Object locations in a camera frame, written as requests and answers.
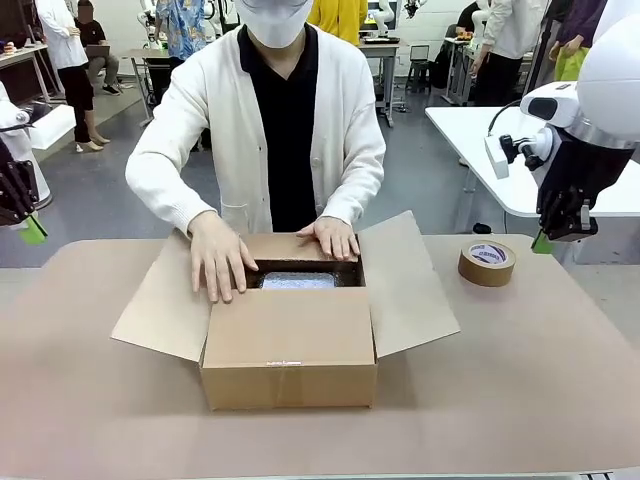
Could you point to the white foam block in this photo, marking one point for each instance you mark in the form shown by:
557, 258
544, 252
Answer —
52, 127

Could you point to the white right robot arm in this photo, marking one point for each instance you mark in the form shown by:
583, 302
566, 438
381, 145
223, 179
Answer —
610, 75

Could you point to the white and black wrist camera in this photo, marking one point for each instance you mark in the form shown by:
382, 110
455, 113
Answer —
496, 157

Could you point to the bubble wrapped clock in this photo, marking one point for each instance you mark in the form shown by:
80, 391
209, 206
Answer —
300, 280

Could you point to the person in yellow shirt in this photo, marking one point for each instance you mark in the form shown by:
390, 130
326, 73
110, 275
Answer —
340, 15

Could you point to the black stool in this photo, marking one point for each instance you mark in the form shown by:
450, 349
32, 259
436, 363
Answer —
419, 75

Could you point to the person's right forearm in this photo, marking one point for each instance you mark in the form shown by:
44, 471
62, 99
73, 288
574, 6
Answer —
160, 190

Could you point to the seated person in black shirt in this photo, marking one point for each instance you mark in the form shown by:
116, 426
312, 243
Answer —
92, 32

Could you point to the person's right hand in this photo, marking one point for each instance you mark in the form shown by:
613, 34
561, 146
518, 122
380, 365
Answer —
215, 255

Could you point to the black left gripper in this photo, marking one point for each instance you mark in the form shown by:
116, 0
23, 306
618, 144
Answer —
6, 170

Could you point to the black tripod pole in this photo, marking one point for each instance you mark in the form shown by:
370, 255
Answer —
542, 45

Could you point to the grey work table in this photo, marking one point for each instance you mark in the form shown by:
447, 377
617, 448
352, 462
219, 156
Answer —
457, 65

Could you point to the person in white shirt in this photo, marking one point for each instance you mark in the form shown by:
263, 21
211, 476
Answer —
62, 40

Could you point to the grey metal table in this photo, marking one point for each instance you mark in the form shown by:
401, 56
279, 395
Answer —
382, 47
150, 52

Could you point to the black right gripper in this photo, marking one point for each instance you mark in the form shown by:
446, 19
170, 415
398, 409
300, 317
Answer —
585, 165

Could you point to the person in blue patterned shirt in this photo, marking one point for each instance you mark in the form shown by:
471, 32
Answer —
182, 25

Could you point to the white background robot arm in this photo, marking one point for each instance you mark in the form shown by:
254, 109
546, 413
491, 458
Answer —
215, 15
150, 25
387, 15

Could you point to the white table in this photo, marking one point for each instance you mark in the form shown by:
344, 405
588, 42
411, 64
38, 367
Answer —
460, 130

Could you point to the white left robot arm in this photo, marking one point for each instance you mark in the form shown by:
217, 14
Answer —
10, 120

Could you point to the person in white cardigan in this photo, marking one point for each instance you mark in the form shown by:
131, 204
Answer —
200, 125

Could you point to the person's left hand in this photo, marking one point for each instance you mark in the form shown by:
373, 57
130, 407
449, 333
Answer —
332, 237

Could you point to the open laptop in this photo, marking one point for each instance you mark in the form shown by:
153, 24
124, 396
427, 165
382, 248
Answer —
97, 50

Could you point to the brown cardboard box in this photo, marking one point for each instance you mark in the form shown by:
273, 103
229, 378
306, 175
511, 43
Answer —
290, 340

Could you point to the white face mask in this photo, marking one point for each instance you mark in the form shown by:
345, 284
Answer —
272, 25

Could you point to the person's left forearm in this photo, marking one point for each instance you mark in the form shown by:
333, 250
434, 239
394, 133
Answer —
355, 185

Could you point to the person in beige sweater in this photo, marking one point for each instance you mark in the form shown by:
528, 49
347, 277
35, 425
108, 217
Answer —
510, 30

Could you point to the brown packing tape roll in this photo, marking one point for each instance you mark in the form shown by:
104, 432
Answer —
485, 272

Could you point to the person in purple top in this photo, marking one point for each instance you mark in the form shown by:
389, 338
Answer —
580, 20

